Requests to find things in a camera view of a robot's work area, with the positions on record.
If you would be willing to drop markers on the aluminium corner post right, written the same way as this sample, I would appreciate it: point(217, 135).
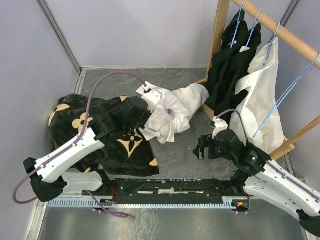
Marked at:
point(289, 12)

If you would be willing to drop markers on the aluminium corner post left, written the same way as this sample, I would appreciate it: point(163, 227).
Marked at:
point(48, 14)

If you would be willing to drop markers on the white shirt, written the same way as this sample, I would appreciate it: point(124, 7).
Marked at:
point(260, 85)
point(173, 113)

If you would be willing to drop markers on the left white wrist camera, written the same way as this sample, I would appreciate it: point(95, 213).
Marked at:
point(150, 95)

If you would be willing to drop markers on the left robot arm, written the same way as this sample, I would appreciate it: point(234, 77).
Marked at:
point(92, 138)

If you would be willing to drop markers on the white hanging shirt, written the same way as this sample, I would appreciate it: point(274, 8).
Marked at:
point(260, 85)

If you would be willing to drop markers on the black hanging shirt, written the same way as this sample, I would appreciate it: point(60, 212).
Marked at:
point(219, 79)
point(239, 69)

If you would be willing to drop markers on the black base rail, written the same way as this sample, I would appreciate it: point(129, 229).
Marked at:
point(124, 188)

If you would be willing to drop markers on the wooden clothes rack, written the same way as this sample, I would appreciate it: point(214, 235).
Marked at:
point(286, 36)

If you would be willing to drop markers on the white slotted cable duct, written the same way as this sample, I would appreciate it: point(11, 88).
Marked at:
point(152, 202)

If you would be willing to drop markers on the blue wire hanger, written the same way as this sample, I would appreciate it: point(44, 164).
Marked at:
point(285, 94)

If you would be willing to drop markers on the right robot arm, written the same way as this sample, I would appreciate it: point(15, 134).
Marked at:
point(262, 177)

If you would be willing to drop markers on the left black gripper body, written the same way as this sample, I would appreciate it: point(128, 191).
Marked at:
point(141, 124)

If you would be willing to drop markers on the aluminium corner post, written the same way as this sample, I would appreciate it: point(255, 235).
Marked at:
point(289, 12)
point(48, 14)

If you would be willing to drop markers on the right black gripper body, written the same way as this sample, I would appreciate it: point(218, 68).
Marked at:
point(218, 153)

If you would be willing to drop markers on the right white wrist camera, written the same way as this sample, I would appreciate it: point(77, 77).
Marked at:
point(218, 126)

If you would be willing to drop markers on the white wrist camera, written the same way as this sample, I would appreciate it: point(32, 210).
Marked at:
point(218, 126)
point(150, 95)

